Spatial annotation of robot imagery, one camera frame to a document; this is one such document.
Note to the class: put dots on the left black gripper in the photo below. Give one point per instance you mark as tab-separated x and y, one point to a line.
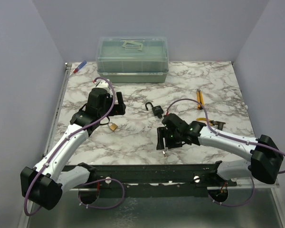
118	109

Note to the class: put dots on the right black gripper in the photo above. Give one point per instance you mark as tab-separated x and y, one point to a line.
163	131

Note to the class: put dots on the small brass padlock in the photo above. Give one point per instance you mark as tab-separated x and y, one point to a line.
112	126

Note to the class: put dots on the black padlock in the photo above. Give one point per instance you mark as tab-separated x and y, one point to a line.
157	110

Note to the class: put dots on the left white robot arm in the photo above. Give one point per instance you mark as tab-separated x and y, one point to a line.
45	183

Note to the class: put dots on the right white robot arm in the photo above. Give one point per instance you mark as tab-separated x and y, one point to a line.
259	157

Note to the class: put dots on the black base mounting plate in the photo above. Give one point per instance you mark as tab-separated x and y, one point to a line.
154	181

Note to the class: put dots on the green transparent toolbox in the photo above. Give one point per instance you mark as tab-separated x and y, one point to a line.
133	59

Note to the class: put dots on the yellow utility knife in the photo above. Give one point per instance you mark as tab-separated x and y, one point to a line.
200	99

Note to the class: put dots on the blue red screwdriver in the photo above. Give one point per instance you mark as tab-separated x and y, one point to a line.
80	66

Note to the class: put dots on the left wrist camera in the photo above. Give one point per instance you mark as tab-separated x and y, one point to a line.
102	84

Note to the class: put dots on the aluminium rail left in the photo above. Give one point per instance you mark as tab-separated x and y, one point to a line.
58	109

